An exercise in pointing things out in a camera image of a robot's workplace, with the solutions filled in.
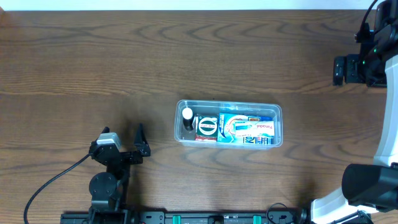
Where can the clear plastic container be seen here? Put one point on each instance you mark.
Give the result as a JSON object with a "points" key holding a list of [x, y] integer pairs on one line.
{"points": [[214, 108]]}

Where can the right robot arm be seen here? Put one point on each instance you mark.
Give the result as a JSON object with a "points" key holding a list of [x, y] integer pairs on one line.
{"points": [[367, 189]]}

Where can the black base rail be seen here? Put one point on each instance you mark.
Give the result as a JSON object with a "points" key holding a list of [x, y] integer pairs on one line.
{"points": [[276, 215]]}

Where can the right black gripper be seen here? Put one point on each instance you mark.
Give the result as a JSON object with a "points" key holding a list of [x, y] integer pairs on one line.
{"points": [[352, 69]]}

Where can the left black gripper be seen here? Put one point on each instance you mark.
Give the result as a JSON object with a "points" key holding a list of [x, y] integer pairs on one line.
{"points": [[125, 155]]}

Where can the blue cooling patch box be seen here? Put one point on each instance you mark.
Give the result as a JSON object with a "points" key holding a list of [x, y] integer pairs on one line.
{"points": [[226, 131]]}

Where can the red small box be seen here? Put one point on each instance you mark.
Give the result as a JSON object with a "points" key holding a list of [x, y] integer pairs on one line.
{"points": [[206, 138]]}

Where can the green Zam-Buk tin box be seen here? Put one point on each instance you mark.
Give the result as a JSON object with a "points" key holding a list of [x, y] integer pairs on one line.
{"points": [[207, 126]]}

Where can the white Panadol box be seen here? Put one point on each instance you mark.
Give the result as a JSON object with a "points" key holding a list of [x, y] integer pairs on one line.
{"points": [[264, 129]]}

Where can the dark bottle white cap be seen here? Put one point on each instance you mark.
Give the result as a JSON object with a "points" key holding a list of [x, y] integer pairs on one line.
{"points": [[188, 118]]}

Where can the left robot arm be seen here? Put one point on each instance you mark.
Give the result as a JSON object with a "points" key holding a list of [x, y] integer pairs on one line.
{"points": [[109, 189]]}

